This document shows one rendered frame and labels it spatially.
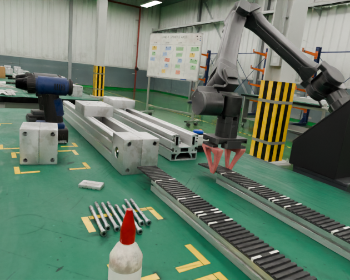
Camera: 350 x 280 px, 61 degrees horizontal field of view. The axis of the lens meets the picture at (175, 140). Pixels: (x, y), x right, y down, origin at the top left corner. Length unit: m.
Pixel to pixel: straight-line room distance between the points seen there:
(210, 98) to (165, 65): 6.28
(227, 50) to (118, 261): 0.69
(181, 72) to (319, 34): 4.73
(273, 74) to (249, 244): 3.90
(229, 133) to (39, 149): 0.49
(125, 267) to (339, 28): 9.45
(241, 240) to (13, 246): 0.33
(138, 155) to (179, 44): 6.07
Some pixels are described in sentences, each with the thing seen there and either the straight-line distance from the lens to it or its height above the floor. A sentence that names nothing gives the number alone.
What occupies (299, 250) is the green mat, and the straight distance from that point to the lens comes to 0.57.
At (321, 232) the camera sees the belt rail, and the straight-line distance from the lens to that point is 0.61.
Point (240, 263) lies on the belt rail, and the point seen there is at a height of 0.79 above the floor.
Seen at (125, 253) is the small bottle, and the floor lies 0.85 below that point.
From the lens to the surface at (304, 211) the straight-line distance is 0.64.
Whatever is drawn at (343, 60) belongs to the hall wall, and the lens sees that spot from 9.38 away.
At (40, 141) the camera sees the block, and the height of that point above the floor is 0.84.
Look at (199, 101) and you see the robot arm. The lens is 0.71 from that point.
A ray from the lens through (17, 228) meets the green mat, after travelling 0.56.
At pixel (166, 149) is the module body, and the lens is 0.95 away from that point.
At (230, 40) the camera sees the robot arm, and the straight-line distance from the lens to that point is 0.95.
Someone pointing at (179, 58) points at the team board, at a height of 1.41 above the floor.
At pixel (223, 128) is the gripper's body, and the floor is 0.93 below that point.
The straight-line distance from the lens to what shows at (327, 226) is 0.60.
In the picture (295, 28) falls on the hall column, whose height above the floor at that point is 1.76.
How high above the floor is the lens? 1.04
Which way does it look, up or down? 12 degrees down
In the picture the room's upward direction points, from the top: 6 degrees clockwise
